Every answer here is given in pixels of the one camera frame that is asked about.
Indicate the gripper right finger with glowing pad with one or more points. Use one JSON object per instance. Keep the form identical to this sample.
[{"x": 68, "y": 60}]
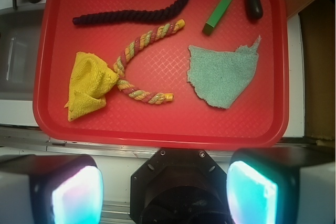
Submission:
[{"x": 282, "y": 185}]

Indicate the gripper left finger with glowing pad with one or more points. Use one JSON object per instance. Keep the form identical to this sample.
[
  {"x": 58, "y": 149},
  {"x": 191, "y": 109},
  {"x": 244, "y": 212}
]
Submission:
[{"x": 50, "y": 189}]

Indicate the green rectangular block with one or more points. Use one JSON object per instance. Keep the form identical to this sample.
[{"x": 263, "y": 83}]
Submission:
[{"x": 216, "y": 16}]

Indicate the yellow woven cloth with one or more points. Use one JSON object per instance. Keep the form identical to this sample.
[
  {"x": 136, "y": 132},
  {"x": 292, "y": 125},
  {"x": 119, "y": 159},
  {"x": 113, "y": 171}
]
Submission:
[{"x": 90, "y": 80}]

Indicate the teal woven cloth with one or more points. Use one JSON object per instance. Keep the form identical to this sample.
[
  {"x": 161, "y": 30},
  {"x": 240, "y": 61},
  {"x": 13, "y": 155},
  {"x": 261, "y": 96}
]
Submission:
[{"x": 219, "y": 77}]

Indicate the red plastic tray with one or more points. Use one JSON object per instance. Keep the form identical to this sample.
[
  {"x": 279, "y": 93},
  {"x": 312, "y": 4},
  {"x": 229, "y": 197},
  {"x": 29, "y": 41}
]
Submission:
[{"x": 258, "y": 117}]

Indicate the grey plastic bin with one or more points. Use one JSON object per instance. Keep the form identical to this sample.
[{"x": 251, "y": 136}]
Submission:
[{"x": 20, "y": 34}]

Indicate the brown cardboard box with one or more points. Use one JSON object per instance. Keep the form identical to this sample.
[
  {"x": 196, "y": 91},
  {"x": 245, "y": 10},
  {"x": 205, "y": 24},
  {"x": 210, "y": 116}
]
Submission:
[{"x": 311, "y": 41}]

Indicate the black toy eggplant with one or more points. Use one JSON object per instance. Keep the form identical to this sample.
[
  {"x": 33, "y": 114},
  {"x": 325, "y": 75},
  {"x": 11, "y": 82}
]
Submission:
[{"x": 254, "y": 9}]

